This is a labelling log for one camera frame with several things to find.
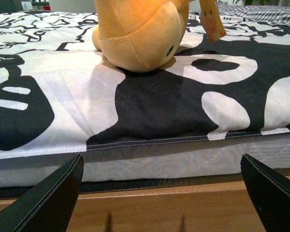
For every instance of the wooden bed frame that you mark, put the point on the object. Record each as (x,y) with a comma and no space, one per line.
(217,207)

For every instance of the grey checkered pillow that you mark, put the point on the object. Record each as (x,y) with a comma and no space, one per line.
(272,15)

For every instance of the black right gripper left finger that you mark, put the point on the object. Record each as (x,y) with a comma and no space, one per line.
(49,205)

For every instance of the orange paper toy tag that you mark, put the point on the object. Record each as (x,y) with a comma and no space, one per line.
(211,21)

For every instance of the white quilted mattress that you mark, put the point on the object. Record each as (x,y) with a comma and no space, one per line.
(176,160)

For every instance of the orange plush toy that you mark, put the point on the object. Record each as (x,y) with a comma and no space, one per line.
(140,35)

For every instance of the black and white patterned duvet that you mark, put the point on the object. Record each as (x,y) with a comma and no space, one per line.
(59,95)

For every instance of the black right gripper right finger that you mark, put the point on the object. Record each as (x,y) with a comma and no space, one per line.
(269,192)

